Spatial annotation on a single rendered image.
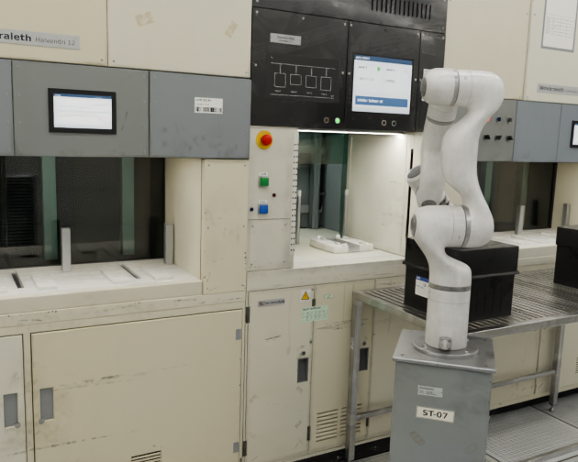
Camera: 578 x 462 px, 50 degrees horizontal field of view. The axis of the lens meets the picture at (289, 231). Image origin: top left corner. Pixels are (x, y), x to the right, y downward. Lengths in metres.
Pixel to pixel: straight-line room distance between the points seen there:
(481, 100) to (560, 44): 1.49
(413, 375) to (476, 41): 1.58
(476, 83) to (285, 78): 0.76
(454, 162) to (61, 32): 1.21
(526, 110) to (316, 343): 1.44
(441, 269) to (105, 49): 1.21
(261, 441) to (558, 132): 1.97
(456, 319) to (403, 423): 0.34
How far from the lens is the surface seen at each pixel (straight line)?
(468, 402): 1.83
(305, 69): 2.32
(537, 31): 3.13
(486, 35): 2.91
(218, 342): 2.29
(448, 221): 1.77
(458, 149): 1.77
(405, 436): 1.89
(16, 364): 2.13
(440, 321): 1.84
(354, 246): 2.73
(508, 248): 2.26
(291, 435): 2.59
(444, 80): 1.77
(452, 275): 1.80
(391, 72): 2.54
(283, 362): 2.44
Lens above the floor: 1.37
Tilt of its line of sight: 9 degrees down
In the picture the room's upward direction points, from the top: 2 degrees clockwise
